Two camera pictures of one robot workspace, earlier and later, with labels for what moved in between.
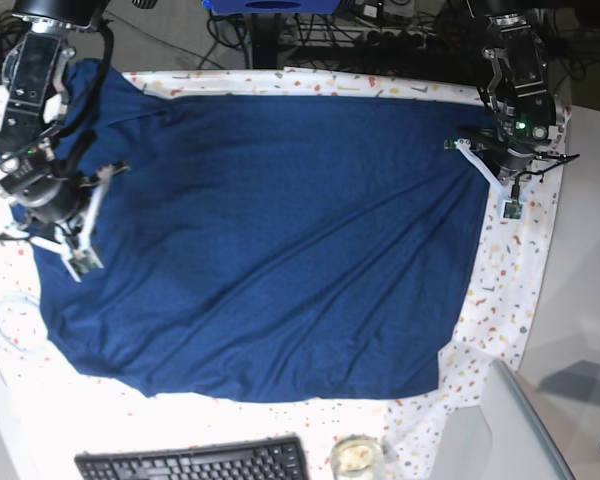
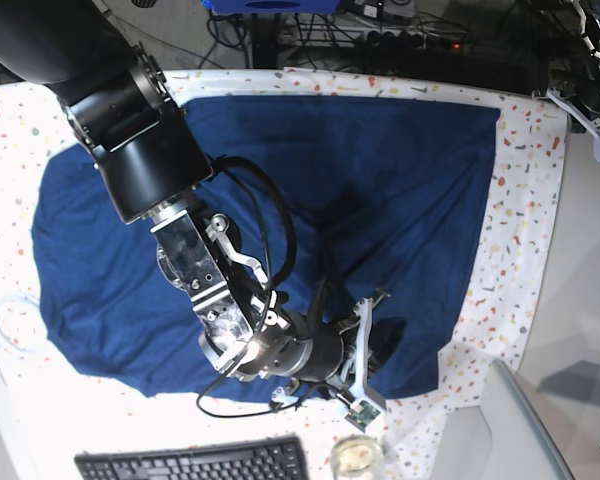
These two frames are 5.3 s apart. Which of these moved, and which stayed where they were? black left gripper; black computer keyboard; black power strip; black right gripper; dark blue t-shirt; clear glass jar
Moved: black left gripper; black right gripper
Stayed: black computer keyboard; clear glass jar; black power strip; dark blue t-shirt
